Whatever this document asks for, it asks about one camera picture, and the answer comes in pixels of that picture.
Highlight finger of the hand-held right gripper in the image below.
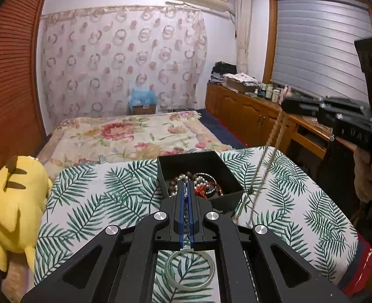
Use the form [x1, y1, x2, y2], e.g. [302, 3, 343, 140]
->
[323, 95, 372, 114]
[282, 98, 343, 127]

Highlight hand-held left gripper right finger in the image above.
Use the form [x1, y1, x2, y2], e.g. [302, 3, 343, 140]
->
[189, 180, 353, 303]

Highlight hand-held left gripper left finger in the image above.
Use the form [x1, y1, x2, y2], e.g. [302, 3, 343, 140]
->
[20, 180, 188, 303]

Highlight thin silver chain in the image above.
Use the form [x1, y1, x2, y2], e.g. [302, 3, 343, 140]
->
[185, 181, 193, 250]

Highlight long beige bead necklace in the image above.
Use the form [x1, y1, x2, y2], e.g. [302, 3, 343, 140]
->
[233, 109, 289, 224]

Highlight red cord bracelet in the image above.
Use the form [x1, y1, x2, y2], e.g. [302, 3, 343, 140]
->
[194, 185, 224, 198]

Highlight brown wooden bead bracelet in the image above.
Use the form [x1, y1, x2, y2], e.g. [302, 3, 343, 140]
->
[169, 172, 193, 196]

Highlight white pearl necklace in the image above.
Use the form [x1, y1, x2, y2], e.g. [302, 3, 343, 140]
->
[167, 172, 209, 196]

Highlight black jewelry box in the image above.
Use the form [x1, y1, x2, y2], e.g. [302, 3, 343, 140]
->
[157, 151, 245, 218]

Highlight silver metal bangle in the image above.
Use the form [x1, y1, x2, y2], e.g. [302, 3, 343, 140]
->
[194, 172, 221, 196]

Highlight person's right hand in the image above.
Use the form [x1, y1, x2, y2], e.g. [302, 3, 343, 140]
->
[353, 150, 372, 203]

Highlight group of cosmetic bottles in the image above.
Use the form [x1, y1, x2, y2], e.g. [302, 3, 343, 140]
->
[260, 82, 292, 103]

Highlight pale green jade bangle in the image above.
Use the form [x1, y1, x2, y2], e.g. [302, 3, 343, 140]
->
[165, 250, 214, 292]

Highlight wooden sideboard cabinet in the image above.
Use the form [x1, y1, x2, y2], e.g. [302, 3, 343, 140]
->
[205, 82, 357, 165]

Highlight grey window blind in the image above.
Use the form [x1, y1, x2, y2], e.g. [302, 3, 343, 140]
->
[270, 0, 372, 102]

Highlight cardboard box with cloth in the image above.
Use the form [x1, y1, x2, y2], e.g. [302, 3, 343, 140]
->
[223, 72, 259, 93]

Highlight leaf-print tablecloth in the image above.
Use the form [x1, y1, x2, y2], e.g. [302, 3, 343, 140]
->
[34, 147, 359, 303]

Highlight navy blue bedsheet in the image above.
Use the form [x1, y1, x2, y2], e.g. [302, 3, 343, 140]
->
[195, 109, 246, 149]

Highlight stack of folded clothes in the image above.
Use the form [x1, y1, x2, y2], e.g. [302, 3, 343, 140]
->
[211, 61, 237, 84]

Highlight floral bedspread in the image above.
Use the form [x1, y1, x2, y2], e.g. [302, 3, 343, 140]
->
[36, 111, 232, 166]

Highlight cream window curtain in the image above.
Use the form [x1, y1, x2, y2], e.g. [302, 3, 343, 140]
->
[233, 0, 253, 74]

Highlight small brown box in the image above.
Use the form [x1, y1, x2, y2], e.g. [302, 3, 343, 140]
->
[133, 104, 156, 116]

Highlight blue plastic bag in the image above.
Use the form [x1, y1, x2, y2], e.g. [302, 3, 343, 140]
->
[128, 88, 157, 106]

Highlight red cloth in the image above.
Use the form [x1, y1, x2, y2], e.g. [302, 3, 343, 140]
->
[341, 234, 372, 295]

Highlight yellow plush toy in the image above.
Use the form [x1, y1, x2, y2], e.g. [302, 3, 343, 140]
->
[0, 155, 53, 272]

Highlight wooden louvred wardrobe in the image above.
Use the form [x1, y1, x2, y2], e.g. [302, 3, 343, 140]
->
[0, 0, 54, 196]

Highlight ring-patterned wall curtain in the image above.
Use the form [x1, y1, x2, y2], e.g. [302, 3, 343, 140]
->
[41, 5, 208, 120]

